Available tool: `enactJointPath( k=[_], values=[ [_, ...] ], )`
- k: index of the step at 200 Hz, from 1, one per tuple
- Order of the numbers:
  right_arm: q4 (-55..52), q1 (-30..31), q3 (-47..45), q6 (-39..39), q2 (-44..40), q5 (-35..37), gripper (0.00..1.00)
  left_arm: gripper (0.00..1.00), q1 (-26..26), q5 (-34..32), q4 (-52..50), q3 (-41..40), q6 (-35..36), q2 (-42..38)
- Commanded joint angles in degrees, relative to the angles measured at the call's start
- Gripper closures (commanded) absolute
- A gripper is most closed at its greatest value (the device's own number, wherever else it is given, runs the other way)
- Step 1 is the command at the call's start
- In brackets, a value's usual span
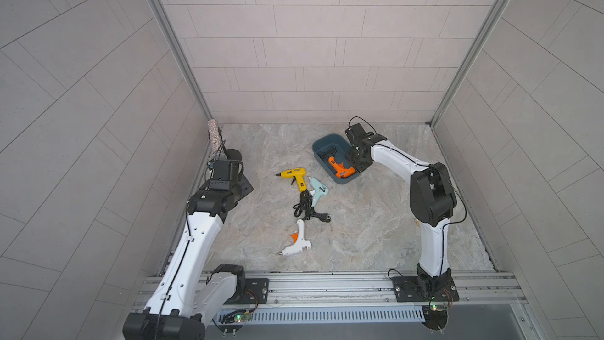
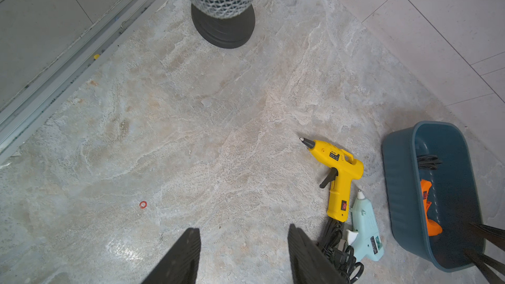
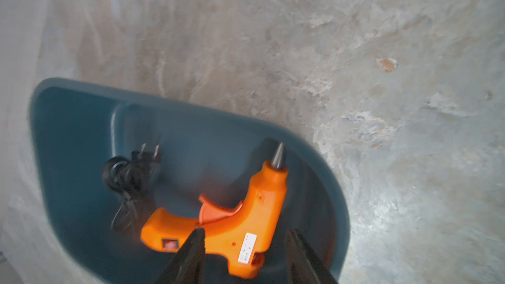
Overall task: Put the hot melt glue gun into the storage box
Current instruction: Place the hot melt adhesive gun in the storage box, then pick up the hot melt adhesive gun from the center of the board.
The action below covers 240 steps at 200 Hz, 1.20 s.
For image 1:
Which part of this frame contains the orange hot glue gun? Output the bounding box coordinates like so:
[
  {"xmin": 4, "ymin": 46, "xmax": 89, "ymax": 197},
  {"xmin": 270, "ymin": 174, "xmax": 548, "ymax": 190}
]
[{"xmin": 319, "ymin": 147, "xmax": 356, "ymax": 179}]

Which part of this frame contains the teal plastic storage box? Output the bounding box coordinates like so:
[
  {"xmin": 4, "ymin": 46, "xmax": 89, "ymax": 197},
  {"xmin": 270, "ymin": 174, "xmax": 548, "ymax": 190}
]
[{"xmin": 312, "ymin": 134, "xmax": 360, "ymax": 185}]

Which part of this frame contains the mint green hot glue gun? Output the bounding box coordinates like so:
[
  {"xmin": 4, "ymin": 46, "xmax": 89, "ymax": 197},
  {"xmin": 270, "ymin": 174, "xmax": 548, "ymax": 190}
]
[{"xmin": 300, "ymin": 176, "xmax": 331, "ymax": 223}]

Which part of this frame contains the yellow hot glue gun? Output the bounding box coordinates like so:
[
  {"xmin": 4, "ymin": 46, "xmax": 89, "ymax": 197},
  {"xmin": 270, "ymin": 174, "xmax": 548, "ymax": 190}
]
[{"xmin": 276, "ymin": 168, "xmax": 312, "ymax": 220}]

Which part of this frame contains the white hot glue gun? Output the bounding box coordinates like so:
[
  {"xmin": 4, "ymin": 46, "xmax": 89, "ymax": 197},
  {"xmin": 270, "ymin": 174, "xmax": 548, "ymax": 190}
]
[{"xmin": 277, "ymin": 220, "xmax": 312, "ymax": 257}]

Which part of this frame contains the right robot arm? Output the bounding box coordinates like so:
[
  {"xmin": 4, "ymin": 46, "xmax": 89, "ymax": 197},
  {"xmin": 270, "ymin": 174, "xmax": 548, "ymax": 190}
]
[{"xmin": 345, "ymin": 124, "xmax": 457, "ymax": 290}]

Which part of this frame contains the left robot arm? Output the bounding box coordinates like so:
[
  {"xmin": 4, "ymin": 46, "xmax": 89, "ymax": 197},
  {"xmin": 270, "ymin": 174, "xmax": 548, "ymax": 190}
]
[{"xmin": 122, "ymin": 149, "xmax": 253, "ymax": 339}]

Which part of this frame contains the speckled roller on black stand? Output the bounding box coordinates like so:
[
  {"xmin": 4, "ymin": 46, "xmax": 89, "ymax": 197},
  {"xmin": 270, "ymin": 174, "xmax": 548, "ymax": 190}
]
[{"xmin": 208, "ymin": 119, "xmax": 242, "ymax": 162}]

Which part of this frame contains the left circuit board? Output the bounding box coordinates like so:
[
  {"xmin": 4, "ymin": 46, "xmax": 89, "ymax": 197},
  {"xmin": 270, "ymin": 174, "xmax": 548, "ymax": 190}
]
[{"xmin": 214, "ymin": 309, "xmax": 253, "ymax": 336}]

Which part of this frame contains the circuit board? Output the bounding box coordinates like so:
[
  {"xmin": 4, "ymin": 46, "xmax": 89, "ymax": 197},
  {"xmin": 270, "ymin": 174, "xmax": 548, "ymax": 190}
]
[
  {"xmin": 422, "ymin": 305, "xmax": 448, "ymax": 332},
  {"xmin": 214, "ymin": 309, "xmax": 253, "ymax": 336}
]

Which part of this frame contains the right circuit board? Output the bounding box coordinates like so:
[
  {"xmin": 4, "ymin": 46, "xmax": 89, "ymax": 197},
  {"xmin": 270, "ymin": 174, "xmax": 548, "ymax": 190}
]
[{"xmin": 422, "ymin": 305, "xmax": 448, "ymax": 332}]

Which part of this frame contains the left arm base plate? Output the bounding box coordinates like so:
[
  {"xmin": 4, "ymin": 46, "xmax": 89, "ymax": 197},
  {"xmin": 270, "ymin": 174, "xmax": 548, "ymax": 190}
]
[{"xmin": 225, "ymin": 279, "xmax": 270, "ymax": 305}]

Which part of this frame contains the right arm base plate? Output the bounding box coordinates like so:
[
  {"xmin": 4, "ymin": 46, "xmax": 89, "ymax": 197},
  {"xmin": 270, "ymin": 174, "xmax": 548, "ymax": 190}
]
[{"xmin": 390, "ymin": 275, "xmax": 459, "ymax": 303}]

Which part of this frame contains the aluminium mounting rail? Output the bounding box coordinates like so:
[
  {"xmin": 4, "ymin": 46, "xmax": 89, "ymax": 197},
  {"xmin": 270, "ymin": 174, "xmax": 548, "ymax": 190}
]
[{"xmin": 134, "ymin": 271, "xmax": 527, "ymax": 312}]

